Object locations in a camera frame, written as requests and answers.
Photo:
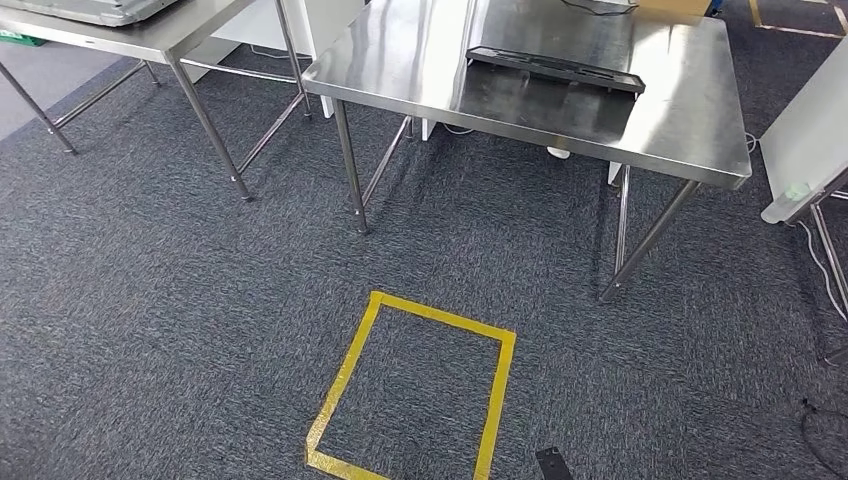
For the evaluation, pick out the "black plastic plate frame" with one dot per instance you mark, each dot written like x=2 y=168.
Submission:
x=550 y=66

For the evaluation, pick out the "stainless steel workbench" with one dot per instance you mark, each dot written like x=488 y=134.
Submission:
x=397 y=60

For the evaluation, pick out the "yellow floor tape square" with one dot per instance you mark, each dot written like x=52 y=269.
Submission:
x=497 y=397

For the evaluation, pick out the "stainless steel table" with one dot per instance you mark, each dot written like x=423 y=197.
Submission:
x=166 y=36

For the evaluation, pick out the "greenish plastic bottle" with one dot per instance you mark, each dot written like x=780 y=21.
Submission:
x=797 y=192

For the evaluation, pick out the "white table steel legs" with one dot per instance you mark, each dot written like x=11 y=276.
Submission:
x=802 y=146

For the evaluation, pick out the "green plastic crate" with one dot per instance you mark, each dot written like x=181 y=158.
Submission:
x=20 y=38

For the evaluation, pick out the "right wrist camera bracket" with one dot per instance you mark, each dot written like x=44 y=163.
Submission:
x=553 y=465

